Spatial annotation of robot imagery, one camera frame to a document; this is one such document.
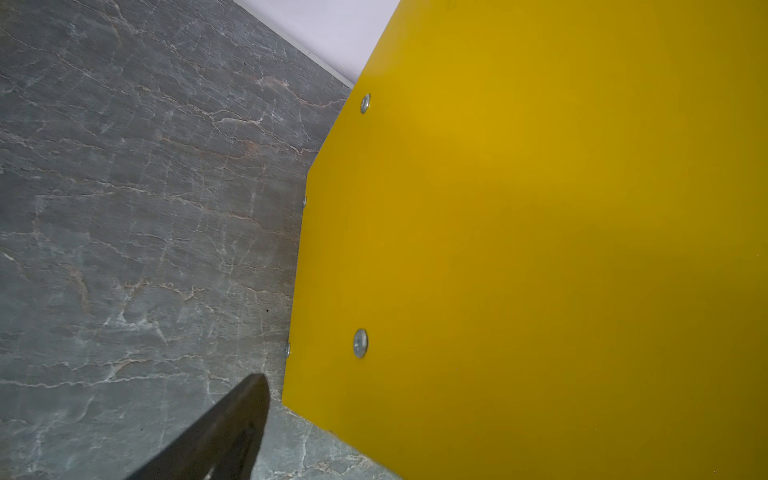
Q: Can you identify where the yellow pink blue bookshelf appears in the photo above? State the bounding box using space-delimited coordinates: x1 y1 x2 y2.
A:
282 1 767 479

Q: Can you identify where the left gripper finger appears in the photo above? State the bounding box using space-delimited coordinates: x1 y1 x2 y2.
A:
129 373 271 479

